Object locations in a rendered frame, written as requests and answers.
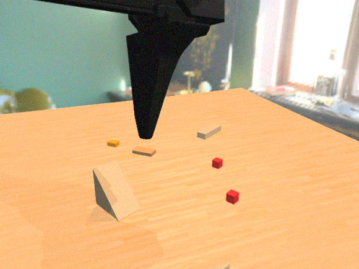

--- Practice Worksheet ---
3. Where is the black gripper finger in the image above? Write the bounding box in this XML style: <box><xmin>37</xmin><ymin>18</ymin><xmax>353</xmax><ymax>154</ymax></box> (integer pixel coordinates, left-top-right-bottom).
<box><xmin>126</xmin><ymin>20</ymin><xmax>210</xmax><ymax>140</ymax></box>

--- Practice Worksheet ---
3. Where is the small orange block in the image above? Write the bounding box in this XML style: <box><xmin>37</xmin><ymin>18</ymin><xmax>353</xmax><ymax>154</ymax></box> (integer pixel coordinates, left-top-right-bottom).
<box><xmin>106</xmin><ymin>140</ymin><xmax>120</xmax><ymax>147</ymax></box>

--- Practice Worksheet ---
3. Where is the small red cube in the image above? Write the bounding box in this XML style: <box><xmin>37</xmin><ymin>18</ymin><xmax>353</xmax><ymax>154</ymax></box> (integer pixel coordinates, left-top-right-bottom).
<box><xmin>212</xmin><ymin>157</ymin><xmax>223</xmax><ymax>169</ymax></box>
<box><xmin>225</xmin><ymin>190</ymin><xmax>240</xmax><ymax>204</ymax></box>

